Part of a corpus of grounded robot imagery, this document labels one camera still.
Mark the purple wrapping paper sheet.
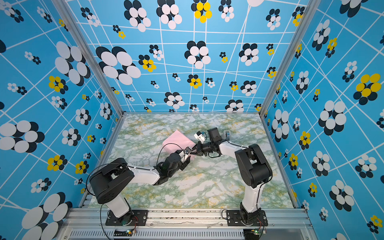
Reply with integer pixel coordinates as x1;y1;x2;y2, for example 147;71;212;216
162;130;196;154

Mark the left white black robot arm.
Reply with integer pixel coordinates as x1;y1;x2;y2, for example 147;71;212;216
89;150;191;226

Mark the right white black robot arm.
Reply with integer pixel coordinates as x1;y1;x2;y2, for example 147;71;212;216
191;128;273;226

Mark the white tape dispenser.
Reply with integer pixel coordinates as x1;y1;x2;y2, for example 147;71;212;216
225;130;231;141

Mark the left green circuit board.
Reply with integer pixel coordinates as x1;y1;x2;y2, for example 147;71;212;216
114;230;136;237

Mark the green circuit board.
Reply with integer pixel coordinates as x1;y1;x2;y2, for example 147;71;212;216
114;230;136;237
243;229;261;238

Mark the right green circuit board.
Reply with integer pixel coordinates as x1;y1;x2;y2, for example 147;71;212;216
243;229;261;238

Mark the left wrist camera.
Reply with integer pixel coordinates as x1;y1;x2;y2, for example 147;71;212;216
184;147;192;155

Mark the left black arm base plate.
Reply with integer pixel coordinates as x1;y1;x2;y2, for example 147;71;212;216
105;210;149;227

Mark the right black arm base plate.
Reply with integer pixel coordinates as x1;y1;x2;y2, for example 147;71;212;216
226;209;269;227

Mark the aluminium front rail frame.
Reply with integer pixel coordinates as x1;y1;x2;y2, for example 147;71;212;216
57;208;318;240

